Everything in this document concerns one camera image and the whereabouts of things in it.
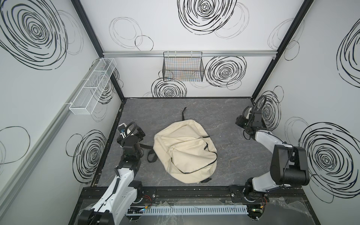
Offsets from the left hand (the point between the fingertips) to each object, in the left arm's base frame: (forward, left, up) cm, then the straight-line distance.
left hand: (130, 128), depth 79 cm
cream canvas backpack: (-8, -32, -11) cm, 35 cm away
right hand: (+13, -69, -6) cm, 70 cm away
